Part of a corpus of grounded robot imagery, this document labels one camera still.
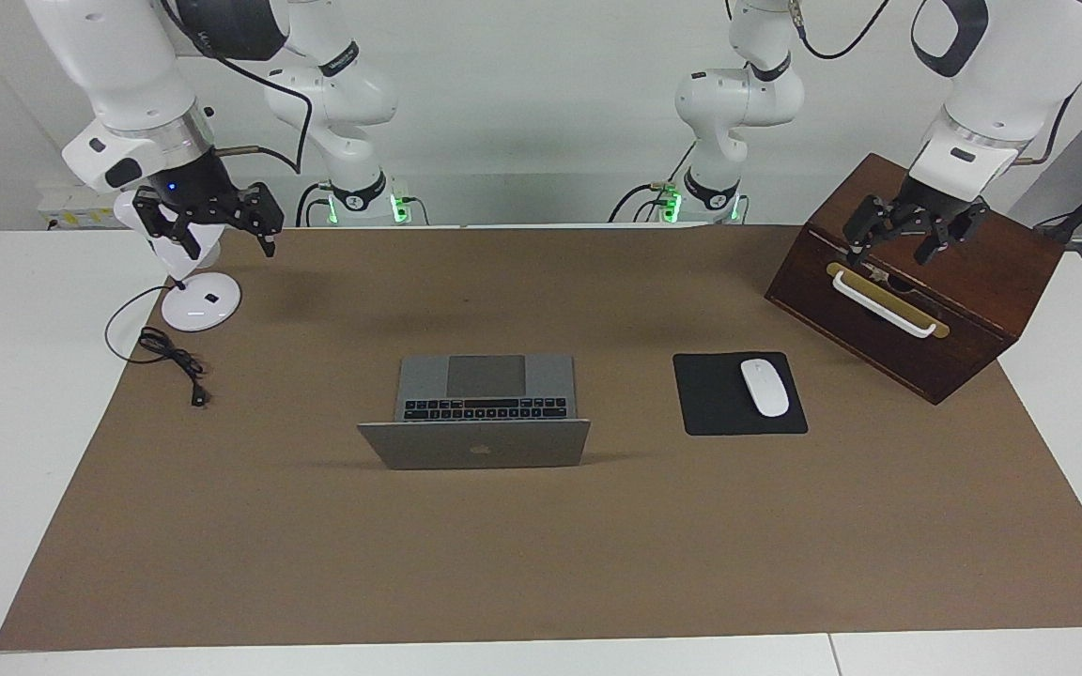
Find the grey laptop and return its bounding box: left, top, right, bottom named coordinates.
left=357, top=354, right=592, bottom=470

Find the dark brown wooden box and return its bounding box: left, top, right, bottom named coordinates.
left=765, top=153, right=1065, bottom=406

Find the white desk lamp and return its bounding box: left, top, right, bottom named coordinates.
left=114, top=191, right=242, bottom=332

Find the brass plate on box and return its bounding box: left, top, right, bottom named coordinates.
left=826, top=262, right=951, bottom=340

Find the white power strip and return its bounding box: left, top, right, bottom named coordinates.
left=37, top=183, right=124, bottom=231

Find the white computer mouse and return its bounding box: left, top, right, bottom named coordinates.
left=740, top=358, right=791, bottom=419

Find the black mouse pad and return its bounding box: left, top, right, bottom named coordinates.
left=672, top=352, right=809, bottom=437

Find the brown table mat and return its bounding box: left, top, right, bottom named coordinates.
left=0, top=225, right=1082, bottom=652

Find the black base cable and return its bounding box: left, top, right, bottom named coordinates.
left=294, top=182, right=335, bottom=227
left=608, top=141, right=698, bottom=224

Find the white box handle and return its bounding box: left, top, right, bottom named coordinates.
left=832, top=270, right=938, bottom=339

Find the black lamp power cable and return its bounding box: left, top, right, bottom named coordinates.
left=105, top=284, right=213, bottom=408

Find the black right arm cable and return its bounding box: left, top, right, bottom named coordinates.
left=161, top=0, right=314, bottom=176

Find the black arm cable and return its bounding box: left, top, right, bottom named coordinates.
left=161, top=0, right=314, bottom=176
left=790, top=0, right=891, bottom=61

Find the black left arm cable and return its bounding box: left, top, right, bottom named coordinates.
left=790, top=0, right=891, bottom=61

